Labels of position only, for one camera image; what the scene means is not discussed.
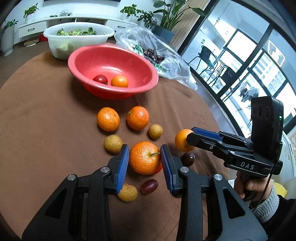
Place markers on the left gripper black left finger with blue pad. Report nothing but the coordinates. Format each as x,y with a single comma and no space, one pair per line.
60,217

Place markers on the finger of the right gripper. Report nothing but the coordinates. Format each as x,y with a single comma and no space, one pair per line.
202,142
206,133

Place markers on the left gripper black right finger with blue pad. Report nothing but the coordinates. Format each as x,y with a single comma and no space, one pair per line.
229,218

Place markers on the dark purple plum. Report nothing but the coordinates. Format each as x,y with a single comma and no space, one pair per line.
187,159

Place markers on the tan longan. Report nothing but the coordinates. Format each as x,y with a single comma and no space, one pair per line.
155,131
128,193
113,144

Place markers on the tan longan bottom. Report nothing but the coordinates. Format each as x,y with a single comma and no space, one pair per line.
128,193

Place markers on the large orange with stem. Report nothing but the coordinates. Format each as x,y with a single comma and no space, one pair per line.
144,158

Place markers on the red grape tomato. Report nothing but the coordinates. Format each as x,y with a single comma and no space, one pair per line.
149,186

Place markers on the grey knit sleeve forearm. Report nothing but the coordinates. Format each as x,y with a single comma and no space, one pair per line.
265,210

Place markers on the person's right hand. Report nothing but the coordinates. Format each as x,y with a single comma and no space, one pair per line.
262,187

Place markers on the black metal chair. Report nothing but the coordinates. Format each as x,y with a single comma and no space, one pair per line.
207,57

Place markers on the clear plastic bag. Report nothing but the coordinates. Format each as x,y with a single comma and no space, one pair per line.
173,67

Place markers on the brown round tablecloth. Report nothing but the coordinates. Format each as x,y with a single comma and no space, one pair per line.
49,128

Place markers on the orange in bowl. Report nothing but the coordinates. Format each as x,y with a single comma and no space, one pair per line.
119,81

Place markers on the dark cherries in bag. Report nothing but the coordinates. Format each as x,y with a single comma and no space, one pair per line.
152,55

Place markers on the red cherry tomato in bowl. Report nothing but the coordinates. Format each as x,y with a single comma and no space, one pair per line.
101,79

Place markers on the red plastic colander bowl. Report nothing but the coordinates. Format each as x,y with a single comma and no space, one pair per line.
110,60

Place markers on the large potted plant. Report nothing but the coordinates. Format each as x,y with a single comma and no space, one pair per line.
171,16

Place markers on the small potted plant right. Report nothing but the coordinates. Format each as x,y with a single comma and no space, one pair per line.
129,11

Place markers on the small potted plant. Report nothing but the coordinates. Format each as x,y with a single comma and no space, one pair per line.
129,11
29,14

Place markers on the white plastic basin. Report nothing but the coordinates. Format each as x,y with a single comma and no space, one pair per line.
62,47

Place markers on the green vegetables in basin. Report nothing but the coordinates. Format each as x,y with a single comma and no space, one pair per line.
79,32

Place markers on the white tv cabinet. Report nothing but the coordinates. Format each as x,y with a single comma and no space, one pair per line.
39,25

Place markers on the tall white planter plant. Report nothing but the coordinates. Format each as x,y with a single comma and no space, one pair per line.
7,41

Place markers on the small potted plant left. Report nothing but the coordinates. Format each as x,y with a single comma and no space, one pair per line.
29,14

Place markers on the black camera box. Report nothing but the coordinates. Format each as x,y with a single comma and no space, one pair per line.
267,122

